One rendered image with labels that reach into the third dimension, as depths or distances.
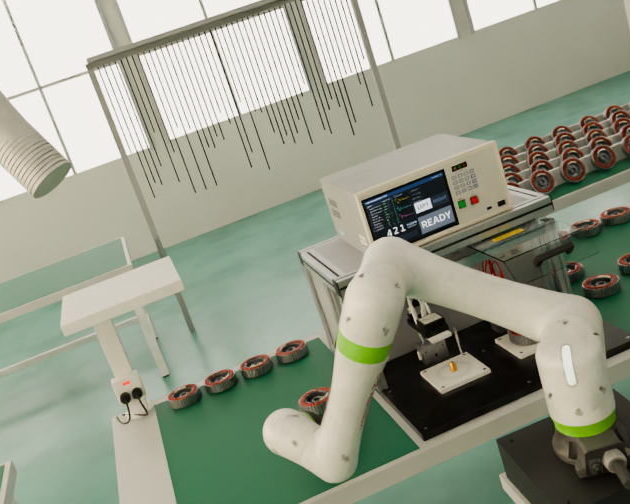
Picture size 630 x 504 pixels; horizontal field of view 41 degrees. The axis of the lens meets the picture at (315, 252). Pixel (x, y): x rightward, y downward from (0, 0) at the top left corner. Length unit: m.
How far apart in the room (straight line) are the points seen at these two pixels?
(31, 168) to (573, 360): 1.80
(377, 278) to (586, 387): 0.45
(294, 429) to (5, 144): 1.40
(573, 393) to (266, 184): 7.18
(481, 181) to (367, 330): 0.88
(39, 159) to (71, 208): 5.74
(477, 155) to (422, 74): 6.72
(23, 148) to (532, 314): 1.70
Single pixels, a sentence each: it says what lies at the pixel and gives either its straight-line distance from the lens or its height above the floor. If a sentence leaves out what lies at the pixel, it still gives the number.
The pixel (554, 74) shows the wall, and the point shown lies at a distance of 9.83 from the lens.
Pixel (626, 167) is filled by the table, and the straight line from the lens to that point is 3.95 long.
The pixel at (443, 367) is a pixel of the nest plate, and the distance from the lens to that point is 2.44.
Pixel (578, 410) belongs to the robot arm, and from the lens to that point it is 1.74.
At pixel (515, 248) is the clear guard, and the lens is 2.33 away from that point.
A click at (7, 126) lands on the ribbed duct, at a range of 2.86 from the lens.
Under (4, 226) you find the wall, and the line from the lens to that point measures 8.60.
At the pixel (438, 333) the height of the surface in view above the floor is 0.88.
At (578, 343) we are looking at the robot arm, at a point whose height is 1.09.
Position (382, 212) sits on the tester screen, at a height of 1.25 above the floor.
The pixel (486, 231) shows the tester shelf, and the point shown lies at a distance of 2.45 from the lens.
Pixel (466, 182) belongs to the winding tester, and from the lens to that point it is 2.43.
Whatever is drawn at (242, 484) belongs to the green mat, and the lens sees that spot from 2.29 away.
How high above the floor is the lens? 1.85
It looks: 16 degrees down
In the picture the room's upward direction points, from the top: 19 degrees counter-clockwise
